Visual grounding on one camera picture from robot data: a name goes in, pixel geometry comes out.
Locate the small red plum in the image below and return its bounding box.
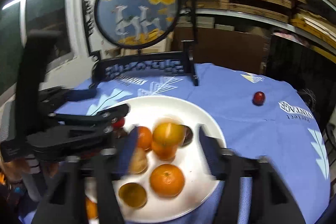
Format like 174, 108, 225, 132
252, 92, 265, 106

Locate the tan round fruit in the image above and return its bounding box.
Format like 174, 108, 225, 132
129, 147, 148, 174

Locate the white oval plate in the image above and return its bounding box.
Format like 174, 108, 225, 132
113, 96, 226, 223

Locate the phone on gripper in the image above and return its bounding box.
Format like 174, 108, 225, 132
15, 30, 62, 141

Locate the yellow orange small fruit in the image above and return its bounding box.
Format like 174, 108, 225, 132
118, 182, 147, 208

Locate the orange tangerine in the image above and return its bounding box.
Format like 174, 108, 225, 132
149, 164, 185, 198

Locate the window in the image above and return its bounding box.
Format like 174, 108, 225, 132
1, 0, 80, 104

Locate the person left hand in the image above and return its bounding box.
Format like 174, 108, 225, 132
1, 155, 60, 182

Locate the blue patterned tablecloth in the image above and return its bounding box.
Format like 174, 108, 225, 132
58, 64, 330, 223

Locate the round deer screen ornament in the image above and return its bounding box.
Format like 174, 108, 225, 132
81, 0, 199, 89

